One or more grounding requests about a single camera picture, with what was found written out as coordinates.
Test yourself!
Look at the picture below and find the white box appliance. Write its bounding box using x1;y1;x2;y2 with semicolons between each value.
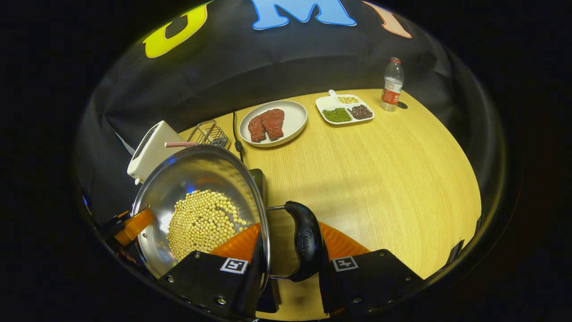
127;120;184;185

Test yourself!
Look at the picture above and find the wire mesh basket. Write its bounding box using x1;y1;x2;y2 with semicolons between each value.
187;119;231;149

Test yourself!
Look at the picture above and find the pile of green beans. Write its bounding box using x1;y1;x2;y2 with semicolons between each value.
323;107;353;123

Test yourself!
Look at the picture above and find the pile of dark beans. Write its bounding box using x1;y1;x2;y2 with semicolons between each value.
348;105;373;120

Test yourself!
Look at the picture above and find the clear water bottle red label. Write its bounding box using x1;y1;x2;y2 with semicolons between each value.
380;57;405;112

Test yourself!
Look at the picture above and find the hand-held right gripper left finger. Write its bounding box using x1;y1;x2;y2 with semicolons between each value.
156;222;269;320

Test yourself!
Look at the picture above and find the black induction cooktop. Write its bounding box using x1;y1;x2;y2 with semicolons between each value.
248;168;281;314

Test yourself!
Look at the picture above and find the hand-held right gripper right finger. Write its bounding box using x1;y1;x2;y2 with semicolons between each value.
315;221;423;316

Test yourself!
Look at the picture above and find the divided white dish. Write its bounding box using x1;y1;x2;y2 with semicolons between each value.
315;89;375;126

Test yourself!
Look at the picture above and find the red meat piece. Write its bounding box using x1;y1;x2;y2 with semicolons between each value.
248;114;268;144
261;109;286;141

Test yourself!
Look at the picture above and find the black chair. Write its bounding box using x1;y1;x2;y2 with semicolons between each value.
447;241;465;264

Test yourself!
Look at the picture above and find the pile of soybeans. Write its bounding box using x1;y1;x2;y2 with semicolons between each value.
167;190;248;262

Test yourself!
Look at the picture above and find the round white plate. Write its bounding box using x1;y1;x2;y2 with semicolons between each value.
239;100;308;148

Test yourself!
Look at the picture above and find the black power cable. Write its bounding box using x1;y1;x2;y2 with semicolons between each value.
232;112;245;162

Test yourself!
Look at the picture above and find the steel pot with black handles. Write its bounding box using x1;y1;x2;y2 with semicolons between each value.
131;144;329;282

